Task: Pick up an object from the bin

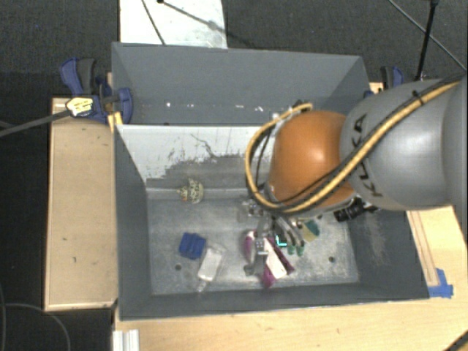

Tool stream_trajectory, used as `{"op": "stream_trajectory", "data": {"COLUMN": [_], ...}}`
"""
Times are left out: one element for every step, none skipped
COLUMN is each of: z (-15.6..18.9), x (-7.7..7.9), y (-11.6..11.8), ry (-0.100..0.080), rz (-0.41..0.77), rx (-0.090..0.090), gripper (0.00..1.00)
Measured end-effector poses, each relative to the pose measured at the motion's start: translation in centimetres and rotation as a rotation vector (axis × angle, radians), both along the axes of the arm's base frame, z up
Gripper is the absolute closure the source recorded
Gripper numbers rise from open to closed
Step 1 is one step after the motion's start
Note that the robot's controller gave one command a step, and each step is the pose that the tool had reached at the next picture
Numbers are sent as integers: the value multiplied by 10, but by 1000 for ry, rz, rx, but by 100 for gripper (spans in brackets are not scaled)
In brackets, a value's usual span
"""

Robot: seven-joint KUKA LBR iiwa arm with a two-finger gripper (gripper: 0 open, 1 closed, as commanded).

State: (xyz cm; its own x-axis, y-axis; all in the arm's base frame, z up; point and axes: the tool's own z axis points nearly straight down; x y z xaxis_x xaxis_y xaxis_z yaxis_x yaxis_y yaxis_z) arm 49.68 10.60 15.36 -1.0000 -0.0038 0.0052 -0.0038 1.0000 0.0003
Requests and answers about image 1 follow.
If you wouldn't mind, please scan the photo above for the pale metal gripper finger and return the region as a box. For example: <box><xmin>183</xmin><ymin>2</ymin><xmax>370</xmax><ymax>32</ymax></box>
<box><xmin>244</xmin><ymin>237</ymin><xmax>271</xmax><ymax>276</ymax></box>

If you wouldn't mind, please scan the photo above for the purple and white packet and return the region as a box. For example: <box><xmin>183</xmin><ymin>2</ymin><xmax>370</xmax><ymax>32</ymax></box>
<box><xmin>240</xmin><ymin>229</ymin><xmax>295</xmax><ymax>289</ymax></box>

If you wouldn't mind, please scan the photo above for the blue ridged sponge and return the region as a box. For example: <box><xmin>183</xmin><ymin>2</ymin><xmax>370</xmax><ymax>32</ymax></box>
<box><xmin>178</xmin><ymin>232</ymin><xmax>207</xmax><ymax>260</ymax></box>

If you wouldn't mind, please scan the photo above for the spotted beige toy animal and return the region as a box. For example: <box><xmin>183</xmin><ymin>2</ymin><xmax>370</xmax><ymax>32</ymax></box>
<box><xmin>176</xmin><ymin>178</ymin><xmax>205</xmax><ymax>205</ymax></box>

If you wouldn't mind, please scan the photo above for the grey metal bin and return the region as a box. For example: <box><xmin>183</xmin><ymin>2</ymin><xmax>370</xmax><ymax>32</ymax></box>
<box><xmin>110</xmin><ymin>41</ymin><xmax>431</xmax><ymax>322</ymax></box>

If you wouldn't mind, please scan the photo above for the pale wood flat board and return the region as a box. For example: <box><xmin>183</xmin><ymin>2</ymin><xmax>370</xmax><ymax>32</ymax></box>
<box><xmin>43</xmin><ymin>97</ymin><xmax>120</xmax><ymax>312</ymax></box>

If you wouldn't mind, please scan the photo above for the black cylinder on white bracket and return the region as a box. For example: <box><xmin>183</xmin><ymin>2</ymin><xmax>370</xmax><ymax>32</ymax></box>
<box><xmin>333</xmin><ymin>195</ymin><xmax>377</xmax><ymax>223</ymax></box>

